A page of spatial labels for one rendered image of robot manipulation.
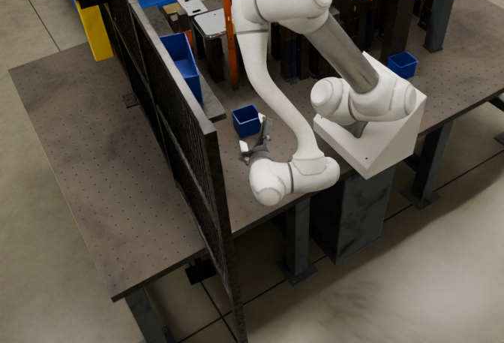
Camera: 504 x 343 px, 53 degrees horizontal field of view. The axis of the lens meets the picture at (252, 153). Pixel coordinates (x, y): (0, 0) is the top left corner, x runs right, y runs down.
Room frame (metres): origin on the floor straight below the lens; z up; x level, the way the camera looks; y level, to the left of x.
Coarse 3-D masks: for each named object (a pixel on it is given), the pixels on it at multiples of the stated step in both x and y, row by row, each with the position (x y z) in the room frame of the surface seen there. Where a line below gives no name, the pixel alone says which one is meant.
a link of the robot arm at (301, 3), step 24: (264, 0) 1.29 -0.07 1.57; (288, 0) 1.24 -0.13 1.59; (312, 0) 1.22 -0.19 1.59; (288, 24) 1.26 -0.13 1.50; (312, 24) 1.25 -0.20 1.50; (336, 24) 1.32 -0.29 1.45; (336, 48) 1.30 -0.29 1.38; (360, 72) 1.32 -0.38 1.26; (384, 72) 1.39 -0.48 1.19; (360, 96) 1.34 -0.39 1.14; (384, 96) 1.32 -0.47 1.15; (408, 96) 1.32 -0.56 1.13; (360, 120) 1.39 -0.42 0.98; (384, 120) 1.33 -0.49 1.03
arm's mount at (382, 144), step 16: (416, 112) 1.43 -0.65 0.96; (320, 128) 1.60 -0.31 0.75; (336, 128) 1.54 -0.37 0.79; (368, 128) 1.46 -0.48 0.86; (384, 128) 1.43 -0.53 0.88; (400, 128) 1.39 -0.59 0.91; (416, 128) 1.44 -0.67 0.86; (336, 144) 1.50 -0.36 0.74; (352, 144) 1.44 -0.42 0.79; (368, 144) 1.41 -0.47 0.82; (384, 144) 1.37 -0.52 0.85; (400, 144) 1.40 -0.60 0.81; (352, 160) 1.40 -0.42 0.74; (368, 160) 1.35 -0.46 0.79; (384, 160) 1.37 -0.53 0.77; (400, 160) 1.41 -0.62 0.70; (368, 176) 1.33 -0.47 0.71
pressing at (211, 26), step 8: (200, 16) 2.19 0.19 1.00; (208, 16) 2.18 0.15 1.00; (216, 16) 2.18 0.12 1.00; (232, 16) 2.16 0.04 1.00; (200, 24) 2.11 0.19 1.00; (208, 24) 2.11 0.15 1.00; (216, 24) 2.10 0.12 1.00; (224, 24) 2.10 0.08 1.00; (200, 32) 2.05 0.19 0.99; (208, 32) 2.04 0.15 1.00; (216, 32) 2.03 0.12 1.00; (224, 32) 2.02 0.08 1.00
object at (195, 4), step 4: (176, 0) 2.38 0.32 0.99; (180, 0) 2.35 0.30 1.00; (192, 0) 2.34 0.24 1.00; (196, 0) 2.34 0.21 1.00; (180, 4) 2.32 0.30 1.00; (184, 4) 2.31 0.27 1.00; (188, 4) 2.31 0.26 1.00; (192, 4) 2.31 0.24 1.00; (196, 4) 2.30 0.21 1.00; (200, 4) 2.30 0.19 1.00; (184, 8) 2.27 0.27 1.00; (188, 8) 2.27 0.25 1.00; (192, 8) 2.26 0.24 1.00; (196, 8) 2.26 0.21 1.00; (200, 8) 2.26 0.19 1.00; (204, 8) 2.25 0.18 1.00; (188, 12) 2.23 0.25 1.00; (192, 12) 2.23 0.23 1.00; (196, 12) 2.23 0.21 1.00; (200, 12) 2.22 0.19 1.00
